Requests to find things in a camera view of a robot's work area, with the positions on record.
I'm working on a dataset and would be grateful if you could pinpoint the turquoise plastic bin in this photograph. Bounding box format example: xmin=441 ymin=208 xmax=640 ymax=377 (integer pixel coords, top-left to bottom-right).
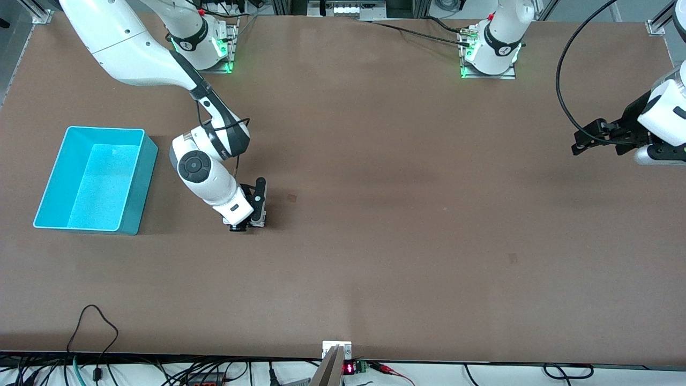
xmin=33 ymin=126 xmax=159 ymax=235

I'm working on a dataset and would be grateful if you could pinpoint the grey orange power strip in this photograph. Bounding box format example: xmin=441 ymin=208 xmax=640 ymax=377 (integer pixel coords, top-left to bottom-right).
xmin=184 ymin=374 xmax=229 ymax=386

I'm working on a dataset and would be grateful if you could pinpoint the red clip lead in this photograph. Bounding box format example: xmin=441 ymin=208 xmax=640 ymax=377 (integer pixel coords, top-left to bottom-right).
xmin=369 ymin=362 xmax=416 ymax=386

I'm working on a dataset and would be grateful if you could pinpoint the grey lit control box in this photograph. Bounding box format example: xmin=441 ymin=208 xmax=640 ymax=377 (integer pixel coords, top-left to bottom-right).
xmin=307 ymin=0 xmax=390 ymax=21

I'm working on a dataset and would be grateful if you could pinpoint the black arm-mounted cable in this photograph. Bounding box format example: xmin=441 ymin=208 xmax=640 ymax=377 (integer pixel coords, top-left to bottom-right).
xmin=555 ymin=0 xmax=652 ymax=147
xmin=195 ymin=99 xmax=252 ymax=189

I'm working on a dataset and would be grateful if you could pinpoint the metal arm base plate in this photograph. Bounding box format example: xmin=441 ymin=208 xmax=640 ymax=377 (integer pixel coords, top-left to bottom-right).
xmin=178 ymin=15 xmax=240 ymax=75
xmin=459 ymin=26 xmax=517 ymax=80

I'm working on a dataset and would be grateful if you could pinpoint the grey metal camera bracket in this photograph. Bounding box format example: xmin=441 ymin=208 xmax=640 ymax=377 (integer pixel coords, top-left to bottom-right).
xmin=309 ymin=340 xmax=353 ymax=386

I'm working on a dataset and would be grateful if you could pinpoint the short black table cable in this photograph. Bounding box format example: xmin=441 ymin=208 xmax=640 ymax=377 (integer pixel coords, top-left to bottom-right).
xmin=421 ymin=15 xmax=470 ymax=34

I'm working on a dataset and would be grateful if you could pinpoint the thin black looped cable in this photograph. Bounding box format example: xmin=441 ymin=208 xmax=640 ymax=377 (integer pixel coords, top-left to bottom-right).
xmin=66 ymin=304 xmax=120 ymax=382

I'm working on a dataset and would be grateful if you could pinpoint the long black table cable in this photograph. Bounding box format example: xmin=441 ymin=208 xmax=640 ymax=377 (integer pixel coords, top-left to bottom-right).
xmin=370 ymin=20 xmax=473 ymax=48

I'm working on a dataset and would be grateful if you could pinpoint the black coiled cable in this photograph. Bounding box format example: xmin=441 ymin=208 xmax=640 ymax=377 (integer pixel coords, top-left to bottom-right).
xmin=542 ymin=363 xmax=595 ymax=381

